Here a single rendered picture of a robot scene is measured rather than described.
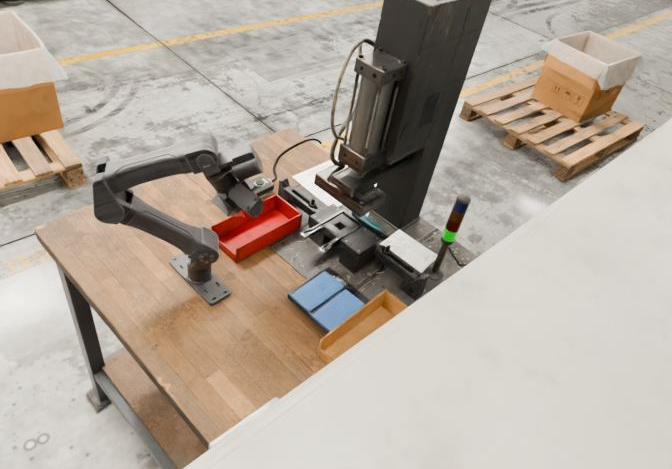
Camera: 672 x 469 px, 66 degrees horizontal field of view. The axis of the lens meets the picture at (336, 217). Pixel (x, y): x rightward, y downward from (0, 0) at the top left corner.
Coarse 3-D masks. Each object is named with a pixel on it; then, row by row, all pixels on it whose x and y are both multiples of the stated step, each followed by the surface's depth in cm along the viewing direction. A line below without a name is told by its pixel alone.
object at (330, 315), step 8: (336, 296) 141; (344, 296) 142; (352, 296) 142; (328, 304) 139; (336, 304) 139; (352, 304) 140; (360, 304) 140; (320, 312) 136; (328, 312) 137; (336, 312) 137; (344, 312) 137; (352, 312) 138; (320, 320) 134; (328, 320) 135; (336, 320) 135; (344, 320) 136; (328, 328) 130
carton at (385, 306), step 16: (368, 304) 135; (384, 304) 142; (400, 304) 137; (352, 320) 133; (368, 320) 139; (384, 320) 140; (336, 336) 130; (352, 336) 134; (320, 352) 127; (336, 352) 130
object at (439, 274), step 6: (456, 198) 138; (462, 198) 137; (468, 198) 138; (444, 240) 146; (444, 246) 148; (444, 252) 150; (438, 258) 152; (438, 264) 153; (426, 270) 156; (432, 270) 156; (438, 270) 155; (432, 276) 155; (438, 276) 155
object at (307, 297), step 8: (320, 280) 145; (328, 280) 145; (336, 280) 146; (304, 288) 142; (312, 288) 142; (328, 288) 143; (336, 288) 143; (296, 296) 139; (304, 296) 140; (312, 296) 140; (320, 296) 140; (328, 296) 141; (304, 304) 138; (312, 304) 138
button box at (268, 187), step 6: (312, 138) 203; (294, 144) 196; (288, 150) 193; (276, 162) 186; (276, 174) 180; (252, 180) 173; (264, 180) 173; (270, 180) 175; (258, 186) 171; (264, 186) 171; (270, 186) 172; (258, 192) 169; (264, 192) 171; (270, 192) 174
